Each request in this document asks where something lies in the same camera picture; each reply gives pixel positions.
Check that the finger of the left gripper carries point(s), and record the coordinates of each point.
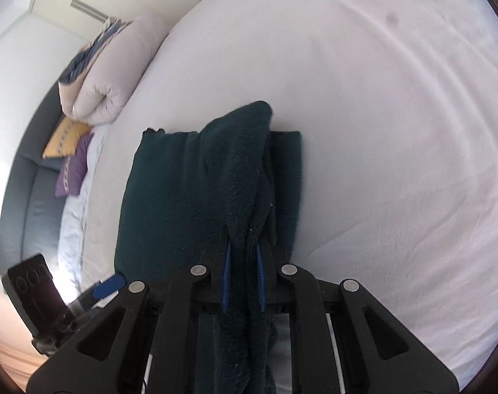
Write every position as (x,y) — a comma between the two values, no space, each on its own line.
(108,287)

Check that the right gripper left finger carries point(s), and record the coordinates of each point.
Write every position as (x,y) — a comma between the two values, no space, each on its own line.
(143,341)

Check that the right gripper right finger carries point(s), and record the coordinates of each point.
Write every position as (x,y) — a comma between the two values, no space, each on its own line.
(343,340)

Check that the dark green knit sweater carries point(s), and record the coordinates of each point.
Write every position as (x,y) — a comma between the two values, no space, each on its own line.
(236,177)

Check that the white pillow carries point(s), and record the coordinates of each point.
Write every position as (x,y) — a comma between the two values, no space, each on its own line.
(68,275)

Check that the dark grey padded headboard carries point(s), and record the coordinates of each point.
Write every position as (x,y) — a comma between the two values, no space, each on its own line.
(31,213)

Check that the purple patterned cushion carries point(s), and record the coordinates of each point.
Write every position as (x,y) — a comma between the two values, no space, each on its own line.
(73,170)

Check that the yellow patterned cushion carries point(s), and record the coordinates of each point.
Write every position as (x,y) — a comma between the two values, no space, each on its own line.
(63,142)

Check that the folded beige duvet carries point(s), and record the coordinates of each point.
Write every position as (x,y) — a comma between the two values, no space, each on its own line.
(101,78)

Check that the white bed sheet mattress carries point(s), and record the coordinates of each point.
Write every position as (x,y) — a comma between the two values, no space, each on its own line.
(397,105)

